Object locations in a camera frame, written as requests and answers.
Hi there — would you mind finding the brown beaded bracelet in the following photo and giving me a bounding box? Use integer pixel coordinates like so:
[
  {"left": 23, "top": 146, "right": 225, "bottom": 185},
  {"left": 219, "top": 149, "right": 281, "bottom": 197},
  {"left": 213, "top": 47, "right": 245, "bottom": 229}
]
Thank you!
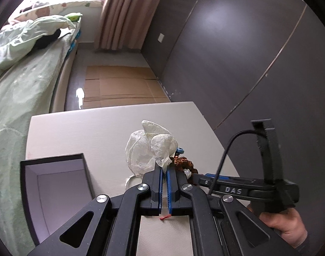
[{"left": 173, "top": 155, "right": 199, "bottom": 175}]

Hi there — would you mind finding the white tissue paper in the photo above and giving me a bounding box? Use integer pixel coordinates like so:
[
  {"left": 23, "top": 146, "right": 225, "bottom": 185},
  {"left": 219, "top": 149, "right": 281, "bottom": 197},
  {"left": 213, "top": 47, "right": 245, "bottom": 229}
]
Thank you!
[{"left": 125, "top": 120, "right": 178, "bottom": 189}]

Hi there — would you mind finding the black jewelry box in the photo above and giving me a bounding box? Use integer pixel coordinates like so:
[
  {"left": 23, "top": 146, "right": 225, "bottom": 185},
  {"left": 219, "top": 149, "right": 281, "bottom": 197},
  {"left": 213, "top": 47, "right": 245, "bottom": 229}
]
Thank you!
[{"left": 20, "top": 153, "right": 95, "bottom": 246}]

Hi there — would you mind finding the person's right hand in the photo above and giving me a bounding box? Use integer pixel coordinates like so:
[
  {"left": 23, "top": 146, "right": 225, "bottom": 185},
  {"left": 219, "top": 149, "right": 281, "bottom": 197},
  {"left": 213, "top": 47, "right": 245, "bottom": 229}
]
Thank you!
[{"left": 259, "top": 207, "right": 308, "bottom": 248}]

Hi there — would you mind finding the flattened cardboard sheet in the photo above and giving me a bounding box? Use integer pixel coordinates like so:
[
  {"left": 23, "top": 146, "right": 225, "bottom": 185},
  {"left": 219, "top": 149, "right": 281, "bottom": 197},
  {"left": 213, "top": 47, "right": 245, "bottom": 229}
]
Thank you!
[{"left": 81, "top": 66, "right": 170, "bottom": 109}]

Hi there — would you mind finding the green bed sheet mattress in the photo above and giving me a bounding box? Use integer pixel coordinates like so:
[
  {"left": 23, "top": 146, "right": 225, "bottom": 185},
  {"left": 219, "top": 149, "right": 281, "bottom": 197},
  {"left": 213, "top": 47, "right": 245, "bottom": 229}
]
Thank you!
[{"left": 0, "top": 29, "right": 79, "bottom": 255}]

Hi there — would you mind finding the black garment on bed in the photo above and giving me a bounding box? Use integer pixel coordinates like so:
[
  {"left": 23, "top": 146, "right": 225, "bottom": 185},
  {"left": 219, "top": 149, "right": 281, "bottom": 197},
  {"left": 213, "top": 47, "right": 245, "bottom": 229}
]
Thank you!
[{"left": 32, "top": 29, "right": 61, "bottom": 50}]

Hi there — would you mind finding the pink curtain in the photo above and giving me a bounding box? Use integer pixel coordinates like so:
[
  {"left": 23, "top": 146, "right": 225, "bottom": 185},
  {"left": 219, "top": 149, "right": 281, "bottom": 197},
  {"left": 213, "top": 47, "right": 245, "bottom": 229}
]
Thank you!
[{"left": 94, "top": 0, "right": 160, "bottom": 51}]

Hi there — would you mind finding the light green crumpled duvet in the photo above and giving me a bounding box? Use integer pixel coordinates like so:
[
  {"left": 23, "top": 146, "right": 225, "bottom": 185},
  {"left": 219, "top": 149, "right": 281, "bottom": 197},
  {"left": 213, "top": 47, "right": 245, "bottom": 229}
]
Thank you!
[{"left": 0, "top": 15, "right": 76, "bottom": 76}]

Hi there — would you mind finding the black cable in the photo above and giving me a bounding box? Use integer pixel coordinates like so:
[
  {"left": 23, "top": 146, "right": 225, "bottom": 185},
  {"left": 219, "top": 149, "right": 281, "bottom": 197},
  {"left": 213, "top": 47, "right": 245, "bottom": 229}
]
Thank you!
[{"left": 207, "top": 129, "right": 259, "bottom": 195}]

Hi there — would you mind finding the white wall switch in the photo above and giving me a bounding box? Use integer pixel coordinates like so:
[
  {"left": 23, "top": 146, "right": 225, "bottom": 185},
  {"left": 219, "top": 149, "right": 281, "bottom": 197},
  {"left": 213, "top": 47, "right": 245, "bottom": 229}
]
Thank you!
[{"left": 157, "top": 33, "right": 164, "bottom": 43}]

